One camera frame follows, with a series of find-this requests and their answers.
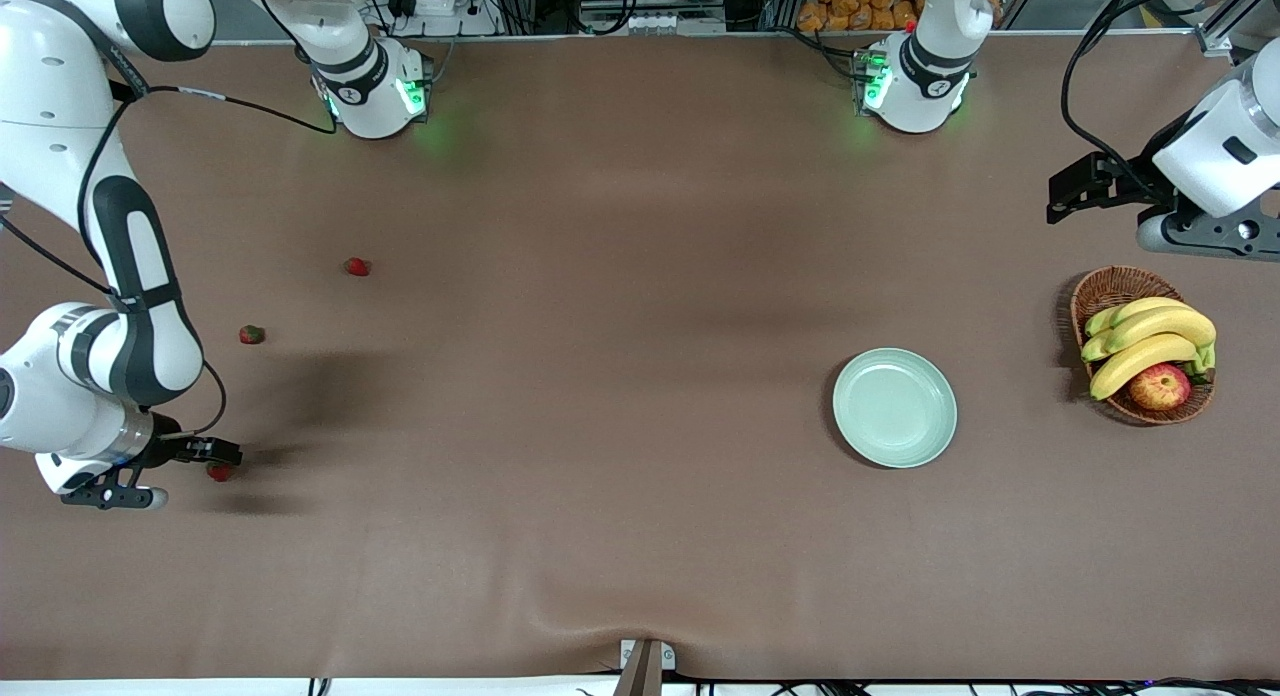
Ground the red yellow apple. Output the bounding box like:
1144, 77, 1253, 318
1128, 363, 1193, 412

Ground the brown table mat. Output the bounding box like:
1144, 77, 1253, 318
0, 31, 1280, 683

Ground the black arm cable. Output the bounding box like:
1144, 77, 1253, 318
1060, 0, 1241, 177
0, 76, 339, 437

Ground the white power strip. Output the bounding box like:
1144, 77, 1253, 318
385, 0, 501, 37

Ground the bag of orange bread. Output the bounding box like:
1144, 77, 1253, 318
797, 0, 926, 32

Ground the metal clamp bracket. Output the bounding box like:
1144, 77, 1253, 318
619, 638, 677, 672

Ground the brown upright pole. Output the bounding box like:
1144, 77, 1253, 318
611, 641, 665, 696

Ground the brown wicker basket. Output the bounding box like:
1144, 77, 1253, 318
1070, 266, 1216, 426

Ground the mint green round plate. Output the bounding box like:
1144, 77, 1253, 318
832, 348, 958, 470

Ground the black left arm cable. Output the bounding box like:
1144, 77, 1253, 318
1060, 0, 1241, 177

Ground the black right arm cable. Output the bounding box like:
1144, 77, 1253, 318
0, 76, 339, 437

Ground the aluminium frame strut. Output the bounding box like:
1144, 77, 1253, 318
1135, 0, 1280, 59

